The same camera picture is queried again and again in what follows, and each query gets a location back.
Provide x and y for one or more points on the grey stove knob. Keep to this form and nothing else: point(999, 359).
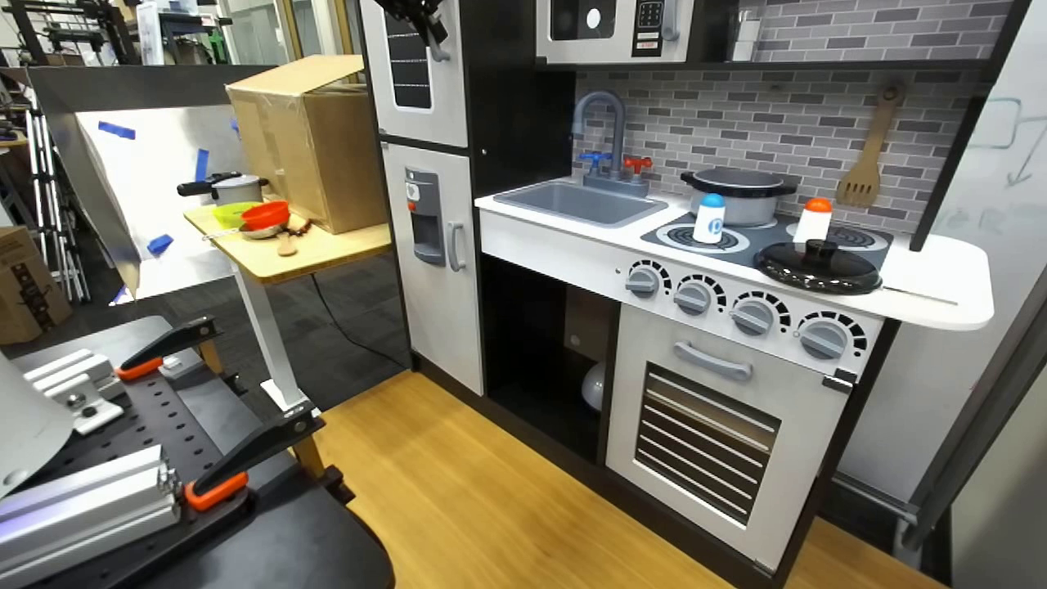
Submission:
point(754, 316)
point(694, 296)
point(824, 338)
point(641, 283)

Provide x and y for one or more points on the large framed whiteboard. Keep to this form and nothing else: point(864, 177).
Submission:
point(983, 165)

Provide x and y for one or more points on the small wooden spoon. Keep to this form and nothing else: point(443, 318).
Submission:
point(286, 244)

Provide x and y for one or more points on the green plastic bowl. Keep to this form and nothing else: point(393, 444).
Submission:
point(227, 214)

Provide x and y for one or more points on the black perforated mounting table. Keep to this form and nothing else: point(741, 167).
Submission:
point(273, 543)

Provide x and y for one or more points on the light wooden side table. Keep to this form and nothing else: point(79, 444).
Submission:
point(273, 258)

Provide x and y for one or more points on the grey toy faucet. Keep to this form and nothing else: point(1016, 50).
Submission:
point(599, 110)

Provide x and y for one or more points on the red bowl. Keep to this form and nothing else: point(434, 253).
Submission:
point(265, 217)

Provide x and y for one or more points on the white grille oven door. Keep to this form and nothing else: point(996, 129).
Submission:
point(708, 524)

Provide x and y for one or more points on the white toy microwave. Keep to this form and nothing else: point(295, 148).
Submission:
point(608, 44)

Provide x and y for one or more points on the grey lidded toy pot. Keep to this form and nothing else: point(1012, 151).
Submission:
point(741, 195)

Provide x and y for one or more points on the white shaker orange cap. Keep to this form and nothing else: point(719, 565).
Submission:
point(813, 223)

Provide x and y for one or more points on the black orange bar clamp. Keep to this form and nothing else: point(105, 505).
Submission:
point(164, 347)
point(247, 460)

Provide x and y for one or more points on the small aluminium bracket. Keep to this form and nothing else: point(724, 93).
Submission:
point(69, 381)

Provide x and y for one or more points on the large brown cardboard box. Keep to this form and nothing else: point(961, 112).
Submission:
point(305, 143)

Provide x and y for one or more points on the long aluminium extrusion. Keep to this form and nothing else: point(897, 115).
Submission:
point(77, 511)

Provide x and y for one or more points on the black lidded frying pan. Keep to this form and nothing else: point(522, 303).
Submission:
point(817, 267)

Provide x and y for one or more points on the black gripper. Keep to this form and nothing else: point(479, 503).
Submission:
point(405, 6)

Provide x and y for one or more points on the white dispenser fridge door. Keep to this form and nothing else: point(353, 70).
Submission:
point(428, 304)

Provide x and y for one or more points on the white notes cabinet door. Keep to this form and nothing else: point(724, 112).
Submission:
point(377, 110)

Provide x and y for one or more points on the white board blue tape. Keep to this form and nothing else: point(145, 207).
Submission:
point(152, 186)

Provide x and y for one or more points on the wooden slotted spatula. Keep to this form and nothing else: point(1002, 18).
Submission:
point(864, 181)

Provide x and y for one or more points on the white shaker blue cap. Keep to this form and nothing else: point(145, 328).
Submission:
point(710, 222)

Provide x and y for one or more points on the black white toy kitchen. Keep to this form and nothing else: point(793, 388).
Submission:
point(510, 118)

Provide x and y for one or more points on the small printed cardboard box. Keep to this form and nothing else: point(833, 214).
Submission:
point(27, 289)

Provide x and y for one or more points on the grey plastic sink basin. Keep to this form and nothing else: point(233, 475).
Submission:
point(578, 203)

